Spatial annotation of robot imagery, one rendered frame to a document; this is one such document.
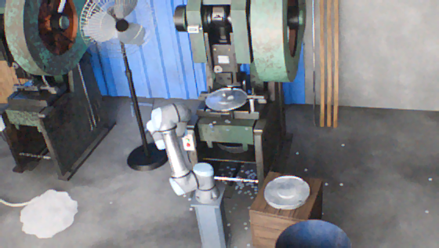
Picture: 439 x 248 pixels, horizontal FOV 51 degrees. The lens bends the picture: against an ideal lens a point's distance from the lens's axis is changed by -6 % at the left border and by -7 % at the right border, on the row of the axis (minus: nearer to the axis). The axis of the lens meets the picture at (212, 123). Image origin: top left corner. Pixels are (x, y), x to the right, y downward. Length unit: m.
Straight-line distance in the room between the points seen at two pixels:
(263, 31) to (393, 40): 1.89
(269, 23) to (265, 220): 1.22
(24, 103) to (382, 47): 3.15
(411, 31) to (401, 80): 0.49
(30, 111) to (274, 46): 2.22
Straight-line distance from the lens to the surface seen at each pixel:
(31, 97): 4.22
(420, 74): 4.54
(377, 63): 4.47
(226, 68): 3.26
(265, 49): 2.77
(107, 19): 3.57
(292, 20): 3.03
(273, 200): 3.08
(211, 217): 3.06
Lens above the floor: 2.43
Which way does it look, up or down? 32 degrees down
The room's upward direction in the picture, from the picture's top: 8 degrees counter-clockwise
